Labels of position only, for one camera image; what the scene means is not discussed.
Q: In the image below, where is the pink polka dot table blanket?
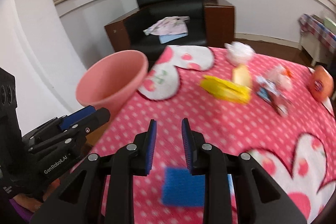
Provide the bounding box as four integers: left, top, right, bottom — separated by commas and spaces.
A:
93, 48, 335, 223

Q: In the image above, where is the blue patterned wrapper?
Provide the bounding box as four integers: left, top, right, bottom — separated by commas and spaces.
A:
256, 76, 290, 117

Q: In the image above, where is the light blue paper on armchair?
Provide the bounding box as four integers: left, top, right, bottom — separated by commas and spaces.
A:
159, 32, 188, 44

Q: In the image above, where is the side table with checkered cloth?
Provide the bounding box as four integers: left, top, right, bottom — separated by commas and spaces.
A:
298, 14, 335, 67

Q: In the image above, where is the black leather armchair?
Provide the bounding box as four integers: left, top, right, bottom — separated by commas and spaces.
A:
104, 0, 235, 63

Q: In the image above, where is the floral cloth on armchair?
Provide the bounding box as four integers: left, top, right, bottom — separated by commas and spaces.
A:
143, 16, 190, 36

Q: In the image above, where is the pink white wrapper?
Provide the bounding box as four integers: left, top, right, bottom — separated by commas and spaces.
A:
265, 65, 293, 92

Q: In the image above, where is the green tissue box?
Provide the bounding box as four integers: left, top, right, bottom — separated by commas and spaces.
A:
323, 17, 336, 34

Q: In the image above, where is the left hand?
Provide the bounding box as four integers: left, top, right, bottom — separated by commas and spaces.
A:
14, 178, 60, 213

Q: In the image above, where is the pink plastic trash bucket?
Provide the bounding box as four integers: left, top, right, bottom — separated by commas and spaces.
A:
75, 50, 149, 121

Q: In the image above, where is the blue foam fruit net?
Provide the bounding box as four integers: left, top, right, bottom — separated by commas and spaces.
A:
160, 167, 234, 208

